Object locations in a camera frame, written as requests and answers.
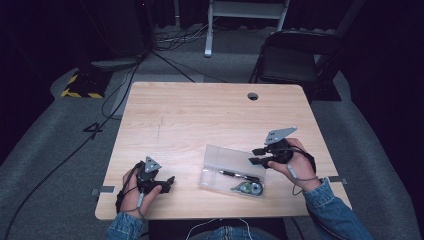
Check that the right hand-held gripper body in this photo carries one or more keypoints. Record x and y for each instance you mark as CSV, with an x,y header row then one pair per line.
x,y
280,151

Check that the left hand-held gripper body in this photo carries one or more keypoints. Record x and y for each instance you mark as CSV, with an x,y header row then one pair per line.
x,y
148,176

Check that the black pen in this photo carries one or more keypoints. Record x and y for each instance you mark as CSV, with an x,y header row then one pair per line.
x,y
240,175

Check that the transparent plastic pencil case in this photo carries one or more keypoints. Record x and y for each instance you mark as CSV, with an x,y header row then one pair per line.
x,y
230,161

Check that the green correction tape dispenser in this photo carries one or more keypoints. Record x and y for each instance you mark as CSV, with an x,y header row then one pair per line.
x,y
250,189

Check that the person's right hand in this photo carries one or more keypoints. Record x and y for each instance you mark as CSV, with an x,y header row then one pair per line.
x,y
301,166

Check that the person's left hand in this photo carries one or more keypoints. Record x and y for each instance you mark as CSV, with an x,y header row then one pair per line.
x,y
131,200

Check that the grey tape strip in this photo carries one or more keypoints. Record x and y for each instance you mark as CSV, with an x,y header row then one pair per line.
x,y
104,190
337,180

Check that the person's lap in jeans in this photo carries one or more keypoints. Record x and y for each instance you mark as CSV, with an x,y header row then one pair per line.
x,y
236,233

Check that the black folding chair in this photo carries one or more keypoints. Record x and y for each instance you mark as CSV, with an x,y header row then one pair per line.
x,y
293,60

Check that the yellow black striped base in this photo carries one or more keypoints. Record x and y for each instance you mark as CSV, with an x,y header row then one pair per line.
x,y
85,88

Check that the white metal stand frame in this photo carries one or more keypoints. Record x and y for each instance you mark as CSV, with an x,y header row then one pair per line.
x,y
245,10

